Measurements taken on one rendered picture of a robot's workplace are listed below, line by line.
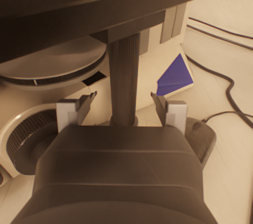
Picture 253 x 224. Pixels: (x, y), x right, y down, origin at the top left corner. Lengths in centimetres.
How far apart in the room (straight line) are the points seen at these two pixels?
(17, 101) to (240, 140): 28
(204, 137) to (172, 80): 11
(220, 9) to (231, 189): 55
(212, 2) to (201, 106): 44
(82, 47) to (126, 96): 14
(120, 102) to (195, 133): 11
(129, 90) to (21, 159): 11
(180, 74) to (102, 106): 15
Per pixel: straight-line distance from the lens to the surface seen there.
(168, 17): 28
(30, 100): 22
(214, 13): 69
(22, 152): 18
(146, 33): 25
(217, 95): 35
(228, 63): 46
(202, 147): 22
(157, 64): 28
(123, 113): 17
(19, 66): 25
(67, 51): 26
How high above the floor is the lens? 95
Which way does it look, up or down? 42 degrees down
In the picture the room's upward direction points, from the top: 1 degrees clockwise
